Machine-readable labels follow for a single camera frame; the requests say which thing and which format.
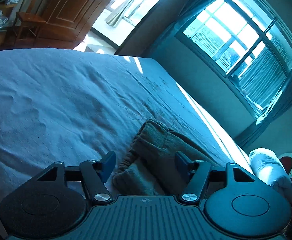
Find rolled white quilt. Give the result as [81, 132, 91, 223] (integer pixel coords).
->
[249, 148, 292, 204]

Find balcony window with curtain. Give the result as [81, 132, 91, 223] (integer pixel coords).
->
[105, 0, 159, 27]

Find brown wooden door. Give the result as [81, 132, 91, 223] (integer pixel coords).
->
[34, 0, 111, 49]

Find floral white bed sheet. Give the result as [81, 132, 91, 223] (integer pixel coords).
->
[0, 48, 250, 202]

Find wooden chair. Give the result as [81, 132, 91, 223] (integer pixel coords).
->
[12, 0, 47, 44]

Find grey-green pants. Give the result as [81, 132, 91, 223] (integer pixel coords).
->
[112, 118, 218, 196]

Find large bedroom window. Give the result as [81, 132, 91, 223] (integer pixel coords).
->
[177, 0, 292, 120]

